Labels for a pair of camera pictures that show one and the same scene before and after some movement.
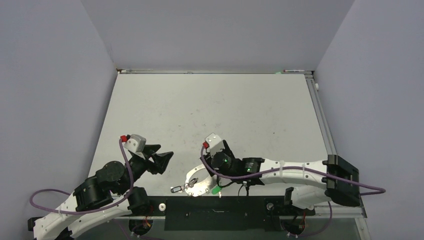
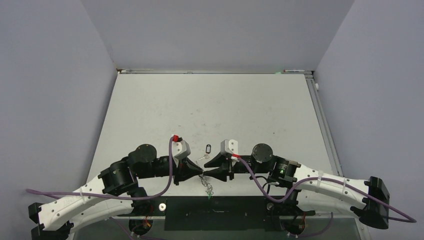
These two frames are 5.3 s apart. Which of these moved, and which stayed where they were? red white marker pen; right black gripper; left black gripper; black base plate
Moved: left black gripper
Stayed: black base plate; red white marker pen; right black gripper
